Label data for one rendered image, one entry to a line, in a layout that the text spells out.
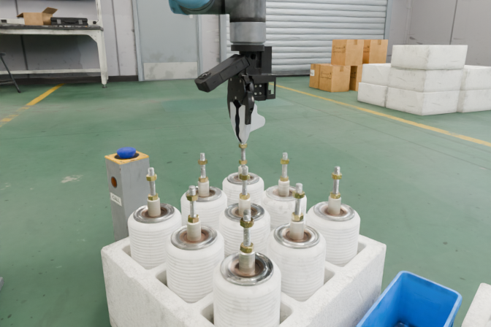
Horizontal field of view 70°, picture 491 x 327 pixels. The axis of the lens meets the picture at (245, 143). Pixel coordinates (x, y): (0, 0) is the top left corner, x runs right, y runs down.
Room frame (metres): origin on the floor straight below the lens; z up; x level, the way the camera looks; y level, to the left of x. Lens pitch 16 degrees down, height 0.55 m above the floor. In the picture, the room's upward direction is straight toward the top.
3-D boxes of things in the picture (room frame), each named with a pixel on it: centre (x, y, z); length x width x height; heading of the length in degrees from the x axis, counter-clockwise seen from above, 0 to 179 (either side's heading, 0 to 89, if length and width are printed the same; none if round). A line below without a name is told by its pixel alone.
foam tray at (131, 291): (0.59, 0.00, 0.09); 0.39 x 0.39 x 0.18; 46
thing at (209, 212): (0.67, 0.09, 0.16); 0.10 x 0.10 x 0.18
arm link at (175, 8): (0.74, 0.10, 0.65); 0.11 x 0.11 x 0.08; 3
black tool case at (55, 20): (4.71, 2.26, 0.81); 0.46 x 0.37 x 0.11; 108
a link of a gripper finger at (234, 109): (0.78, 0.00, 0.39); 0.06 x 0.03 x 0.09; 121
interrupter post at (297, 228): (0.50, -0.08, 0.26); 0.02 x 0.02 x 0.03
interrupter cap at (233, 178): (0.75, 0.01, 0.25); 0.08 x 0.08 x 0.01
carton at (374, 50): (4.46, -1.56, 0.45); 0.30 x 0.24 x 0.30; 16
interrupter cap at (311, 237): (0.50, -0.08, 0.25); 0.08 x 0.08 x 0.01
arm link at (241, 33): (0.76, 0.00, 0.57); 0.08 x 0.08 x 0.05
